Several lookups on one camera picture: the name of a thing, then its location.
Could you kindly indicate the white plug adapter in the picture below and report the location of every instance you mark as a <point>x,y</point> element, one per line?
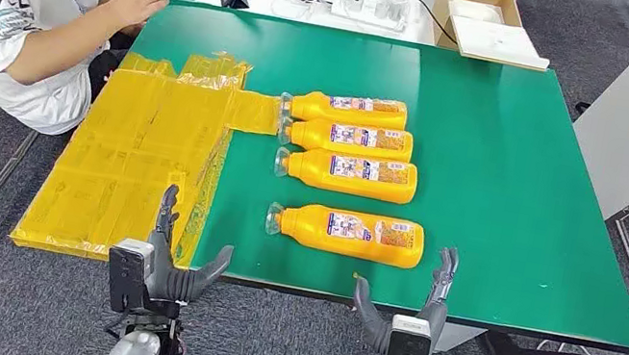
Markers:
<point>370,1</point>
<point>396,8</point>

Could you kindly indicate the person's right forearm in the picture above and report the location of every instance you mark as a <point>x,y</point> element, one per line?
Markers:
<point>60,44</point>

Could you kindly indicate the white table leg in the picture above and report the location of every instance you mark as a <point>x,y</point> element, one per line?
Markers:
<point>461,338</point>

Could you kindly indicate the white foam insert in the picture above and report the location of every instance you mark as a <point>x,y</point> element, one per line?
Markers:
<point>476,12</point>

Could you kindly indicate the open cardboard box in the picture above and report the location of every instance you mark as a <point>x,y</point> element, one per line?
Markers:
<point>443,17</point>

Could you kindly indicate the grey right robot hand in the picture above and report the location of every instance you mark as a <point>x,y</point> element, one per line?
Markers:
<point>441,289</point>

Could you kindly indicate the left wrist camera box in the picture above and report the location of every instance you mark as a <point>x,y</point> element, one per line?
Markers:
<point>127,276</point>

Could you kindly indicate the white power strip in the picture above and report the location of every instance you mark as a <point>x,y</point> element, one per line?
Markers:
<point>350,13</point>

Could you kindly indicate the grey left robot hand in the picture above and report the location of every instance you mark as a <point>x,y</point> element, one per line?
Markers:
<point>167,279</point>

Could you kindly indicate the orange detergent bottle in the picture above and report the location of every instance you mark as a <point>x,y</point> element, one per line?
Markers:
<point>357,118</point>
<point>309,134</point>
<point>341,245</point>
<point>352,185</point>

